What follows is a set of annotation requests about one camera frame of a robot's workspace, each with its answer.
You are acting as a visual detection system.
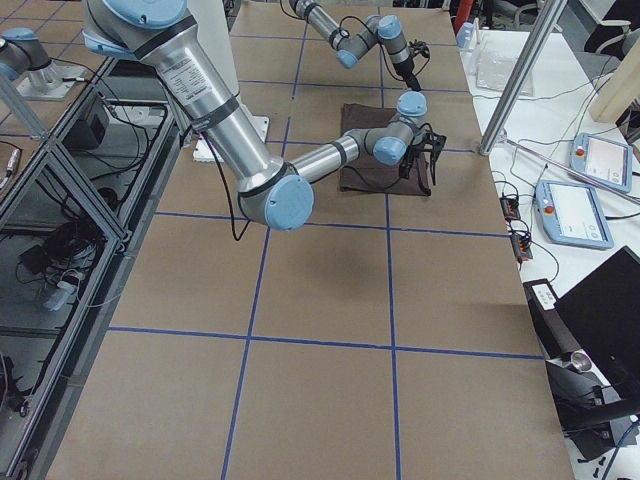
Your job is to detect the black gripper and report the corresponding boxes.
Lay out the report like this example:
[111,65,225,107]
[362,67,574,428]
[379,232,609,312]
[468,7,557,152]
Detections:
[398,143,423,179]
[392,57,421,91]

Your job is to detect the brown t-shirt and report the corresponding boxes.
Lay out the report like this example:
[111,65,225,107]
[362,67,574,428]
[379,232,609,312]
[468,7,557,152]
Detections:
[339,103,433,197]

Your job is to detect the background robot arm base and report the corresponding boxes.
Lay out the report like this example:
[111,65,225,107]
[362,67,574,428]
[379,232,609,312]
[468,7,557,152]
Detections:
[1,27,86,101]

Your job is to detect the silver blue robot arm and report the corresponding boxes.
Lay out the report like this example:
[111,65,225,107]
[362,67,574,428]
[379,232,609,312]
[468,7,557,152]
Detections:
[289,1,430,91]
[83,1,427,231]

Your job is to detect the clear plastic bag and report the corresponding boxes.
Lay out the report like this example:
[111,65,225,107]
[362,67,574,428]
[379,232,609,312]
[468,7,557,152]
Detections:
[476,51,518,91]

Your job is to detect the orange connector block upper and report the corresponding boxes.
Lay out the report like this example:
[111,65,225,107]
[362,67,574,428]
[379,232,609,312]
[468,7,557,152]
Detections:
[499,196,521,221]

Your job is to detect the orange connector block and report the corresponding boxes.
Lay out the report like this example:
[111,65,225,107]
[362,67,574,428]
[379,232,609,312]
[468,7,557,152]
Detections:
[510,231,533,264]
[499,196,521,221]

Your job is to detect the orange connector block lower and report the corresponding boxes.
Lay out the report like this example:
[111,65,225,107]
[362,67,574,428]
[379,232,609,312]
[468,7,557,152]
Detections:
[510,231,533,264]

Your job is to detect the lower teach pendant tablet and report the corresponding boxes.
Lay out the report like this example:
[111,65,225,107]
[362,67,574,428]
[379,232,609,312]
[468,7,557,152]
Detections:
[535,180,614,250]

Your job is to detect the teach pendant tablet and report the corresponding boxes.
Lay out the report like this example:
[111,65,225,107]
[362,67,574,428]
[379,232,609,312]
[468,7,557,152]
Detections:
[535,180,614,250]
[570,133,634,194]

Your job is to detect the upper teach pendant tablet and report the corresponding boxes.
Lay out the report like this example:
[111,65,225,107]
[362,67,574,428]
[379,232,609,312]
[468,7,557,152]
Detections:
[570,133,634,194]

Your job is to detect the black monitor on stand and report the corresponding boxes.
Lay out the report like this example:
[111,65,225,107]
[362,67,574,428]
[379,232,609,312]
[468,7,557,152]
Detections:
[524,246,639,460]

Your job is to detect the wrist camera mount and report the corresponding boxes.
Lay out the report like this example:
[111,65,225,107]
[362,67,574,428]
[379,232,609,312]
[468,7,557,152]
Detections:
[419,124,447,185]
[408,40,431,60]

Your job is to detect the aluminium frame post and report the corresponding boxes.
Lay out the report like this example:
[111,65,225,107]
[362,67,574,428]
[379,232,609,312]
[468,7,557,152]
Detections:
[478,0,573,156]

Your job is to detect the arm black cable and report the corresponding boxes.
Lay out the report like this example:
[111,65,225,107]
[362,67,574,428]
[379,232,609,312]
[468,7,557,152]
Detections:
[332,14,426,86]
[197,124,441,242]

